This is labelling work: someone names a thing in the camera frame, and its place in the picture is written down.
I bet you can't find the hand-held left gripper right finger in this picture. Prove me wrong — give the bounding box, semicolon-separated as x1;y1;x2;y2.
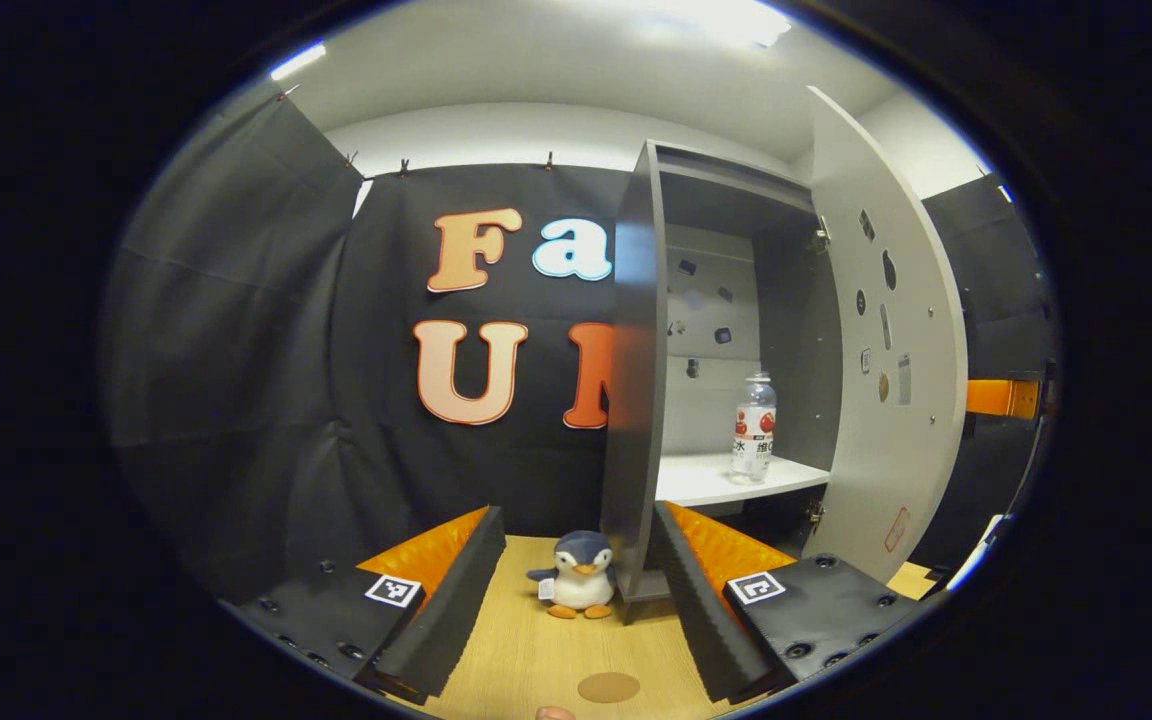
649;500;922;706

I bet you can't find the ceiling light strip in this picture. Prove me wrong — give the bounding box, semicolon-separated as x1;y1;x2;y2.
268;40;329;83

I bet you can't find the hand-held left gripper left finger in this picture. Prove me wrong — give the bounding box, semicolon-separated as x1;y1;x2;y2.
221;505;507;706

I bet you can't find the light grey cabinet door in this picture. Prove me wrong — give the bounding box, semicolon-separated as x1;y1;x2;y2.
801;85;969;584

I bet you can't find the penguin plush toy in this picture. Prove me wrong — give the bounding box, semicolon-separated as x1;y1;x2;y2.
526;530;619;621

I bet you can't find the clear plastic bottle red label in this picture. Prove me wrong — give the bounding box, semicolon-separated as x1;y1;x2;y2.
731;372;778;483

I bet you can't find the round brown coaster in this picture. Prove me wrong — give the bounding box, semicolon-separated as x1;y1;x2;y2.
577;671;642;704

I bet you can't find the dark grey cabinet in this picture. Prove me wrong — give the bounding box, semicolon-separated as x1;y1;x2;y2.
599;140;842;626

